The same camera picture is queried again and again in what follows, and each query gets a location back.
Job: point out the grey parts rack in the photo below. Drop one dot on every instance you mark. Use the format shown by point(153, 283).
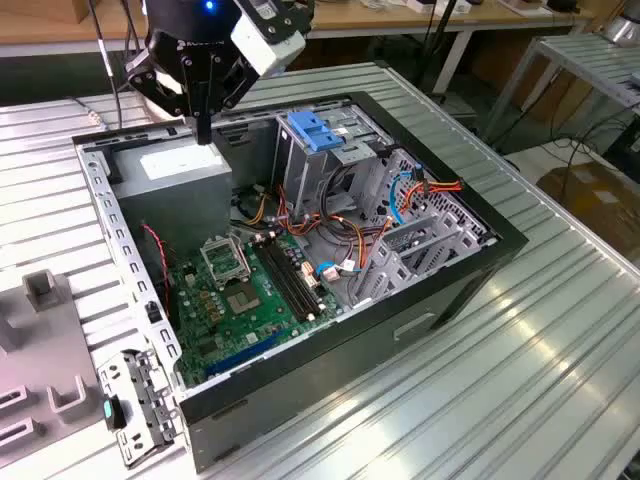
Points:
point(50, 350)

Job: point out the grey metal drive cage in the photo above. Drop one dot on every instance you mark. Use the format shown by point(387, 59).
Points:
point(305, 175)

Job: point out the CPU socket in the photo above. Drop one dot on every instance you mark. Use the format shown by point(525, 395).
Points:
point(242, 300)

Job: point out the small cardboard box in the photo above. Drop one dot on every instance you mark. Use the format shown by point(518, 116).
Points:
point(81, 10)

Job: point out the black teal latch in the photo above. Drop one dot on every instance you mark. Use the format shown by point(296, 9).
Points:
point(112, 412)

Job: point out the blue plastic drive bracket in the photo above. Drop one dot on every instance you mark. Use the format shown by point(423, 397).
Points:
point(312, 132)

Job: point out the wooden workbench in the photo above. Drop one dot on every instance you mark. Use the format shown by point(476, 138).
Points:
point(360, 21)

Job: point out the silver metal drum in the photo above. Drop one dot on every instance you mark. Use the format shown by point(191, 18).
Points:
point(620, 30)

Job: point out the green motherboard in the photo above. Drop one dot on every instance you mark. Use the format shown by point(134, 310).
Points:
point(235, 330)

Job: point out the silver slot bracket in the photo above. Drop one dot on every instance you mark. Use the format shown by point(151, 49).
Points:
point(145, 395)

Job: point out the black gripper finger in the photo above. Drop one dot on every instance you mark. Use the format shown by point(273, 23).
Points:
point(192, 90)
point(235, 85)

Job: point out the black case switch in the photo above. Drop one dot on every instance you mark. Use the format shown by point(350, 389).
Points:
point(153, 312)

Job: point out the grey power supply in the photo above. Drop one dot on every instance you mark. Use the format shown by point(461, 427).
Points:
point(175, 200)

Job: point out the large cardboard box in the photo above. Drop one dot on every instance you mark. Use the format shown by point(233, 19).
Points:
point(600, 200)

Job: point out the black RAM slot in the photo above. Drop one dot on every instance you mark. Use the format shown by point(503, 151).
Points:
point(282, 285)
point(297, 277)

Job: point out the blue expansion slot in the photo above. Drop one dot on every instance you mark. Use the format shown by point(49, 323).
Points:
point(235, 359)

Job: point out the grey metal disk bay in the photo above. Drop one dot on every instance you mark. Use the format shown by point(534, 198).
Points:
point(395, 280)

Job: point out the black PC case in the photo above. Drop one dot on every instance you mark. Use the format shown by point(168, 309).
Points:
point(325, 370)

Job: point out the black case fan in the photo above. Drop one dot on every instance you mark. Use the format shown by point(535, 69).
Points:
point(152, 260)

